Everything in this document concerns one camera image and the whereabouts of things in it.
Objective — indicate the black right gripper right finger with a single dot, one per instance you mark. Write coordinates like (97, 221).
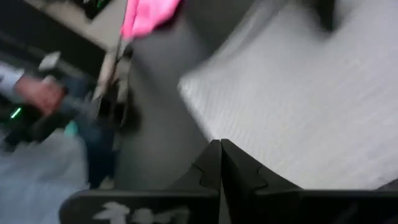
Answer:
(295, 208)

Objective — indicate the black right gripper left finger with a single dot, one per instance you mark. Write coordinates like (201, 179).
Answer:
(155, 205)

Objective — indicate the grey waffle-weave towel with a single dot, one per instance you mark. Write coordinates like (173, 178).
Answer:
(295, 93)

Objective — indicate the pink microfiber towel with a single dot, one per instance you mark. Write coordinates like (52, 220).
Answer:
(146, 15)

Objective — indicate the left wooden side board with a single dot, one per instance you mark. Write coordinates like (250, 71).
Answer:
(107, 68)

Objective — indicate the white sneakers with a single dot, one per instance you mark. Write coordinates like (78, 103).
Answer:
(40, 93)

